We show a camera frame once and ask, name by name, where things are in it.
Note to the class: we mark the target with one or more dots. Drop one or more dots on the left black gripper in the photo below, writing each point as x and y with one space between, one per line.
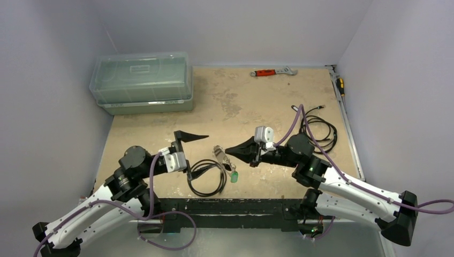
184 137

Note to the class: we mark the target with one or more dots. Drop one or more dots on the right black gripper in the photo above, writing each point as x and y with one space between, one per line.
255 152

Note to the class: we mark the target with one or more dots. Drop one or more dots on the green key tag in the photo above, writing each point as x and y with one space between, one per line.
234 177

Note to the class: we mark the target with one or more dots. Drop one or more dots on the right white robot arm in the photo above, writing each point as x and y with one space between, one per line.
333 194

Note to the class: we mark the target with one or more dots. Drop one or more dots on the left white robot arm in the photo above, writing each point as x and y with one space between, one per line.
127 193

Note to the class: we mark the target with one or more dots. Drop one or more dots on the clear green plastic storage box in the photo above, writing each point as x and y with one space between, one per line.
143 83

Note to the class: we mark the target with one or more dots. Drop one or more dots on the yellow black screwdriver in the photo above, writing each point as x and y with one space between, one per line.
340 86

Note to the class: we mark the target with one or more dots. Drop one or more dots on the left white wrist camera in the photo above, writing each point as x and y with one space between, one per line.
173 159

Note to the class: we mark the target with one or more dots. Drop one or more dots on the aluminium frame rail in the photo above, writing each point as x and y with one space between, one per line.
335 207

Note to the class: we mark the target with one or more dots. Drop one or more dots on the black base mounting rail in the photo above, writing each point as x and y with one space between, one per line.
287 215

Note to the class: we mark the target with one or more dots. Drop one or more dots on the red handled adjustable wrench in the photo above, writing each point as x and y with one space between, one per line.
268 72

